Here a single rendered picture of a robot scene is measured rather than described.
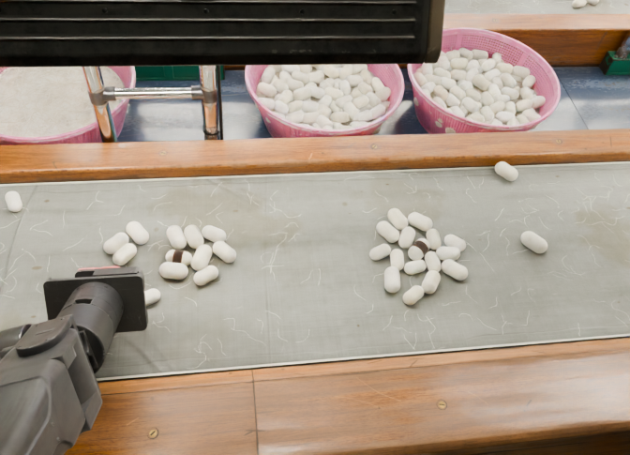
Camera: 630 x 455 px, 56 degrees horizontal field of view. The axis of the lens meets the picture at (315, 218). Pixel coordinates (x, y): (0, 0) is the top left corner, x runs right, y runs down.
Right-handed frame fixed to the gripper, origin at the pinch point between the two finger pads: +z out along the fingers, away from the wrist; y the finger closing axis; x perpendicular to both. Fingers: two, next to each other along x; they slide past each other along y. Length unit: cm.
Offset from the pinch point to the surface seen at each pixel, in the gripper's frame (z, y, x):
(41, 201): 12.8, 11.0, -6.8
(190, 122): 34.4, -8.4, -14.6
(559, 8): 51, -84, -34
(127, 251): 3.5, -1.5, -1.8
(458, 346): -7.4, -42.0, 9.3
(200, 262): 1.6, -10.6, -0.5
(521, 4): 52, -76, -35
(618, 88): 41, -93, -18
